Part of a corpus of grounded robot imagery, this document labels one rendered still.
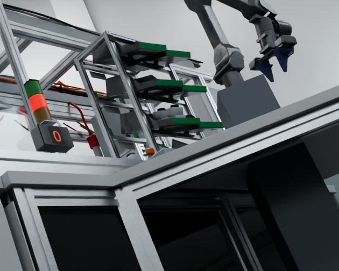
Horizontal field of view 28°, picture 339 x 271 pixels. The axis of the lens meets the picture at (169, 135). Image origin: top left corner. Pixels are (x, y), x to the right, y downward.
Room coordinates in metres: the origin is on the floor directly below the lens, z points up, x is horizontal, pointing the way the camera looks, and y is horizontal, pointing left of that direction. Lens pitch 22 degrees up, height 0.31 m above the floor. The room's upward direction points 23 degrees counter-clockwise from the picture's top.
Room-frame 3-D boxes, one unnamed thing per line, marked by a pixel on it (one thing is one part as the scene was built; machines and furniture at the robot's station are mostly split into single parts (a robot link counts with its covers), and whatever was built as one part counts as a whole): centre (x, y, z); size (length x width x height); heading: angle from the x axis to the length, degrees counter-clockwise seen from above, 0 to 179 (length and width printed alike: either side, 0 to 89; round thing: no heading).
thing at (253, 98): (1.78, -0.23, 0.96); 0.14 x 0.14 x 0.20; 5
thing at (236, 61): (1.78, -0.23, 1.15); 0.09 x 0.07 x 0.06; 44
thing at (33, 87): (1.87, 0.34, 1.38); 0.05 x 0.05 x 0.05
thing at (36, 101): (1.87, 0.34, 1.33); 0.05 x 0.05 x 0.05
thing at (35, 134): (1.87, 0.34, 1.29); 0.12 x 0.05 x 0.25; 148
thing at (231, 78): (1.78, -0.23, 1.09); 0.07 x 0.07 x 0.06; 5
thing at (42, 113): (1.87, 0.34, 1.28); 0.05 x 0.05 x 0.05
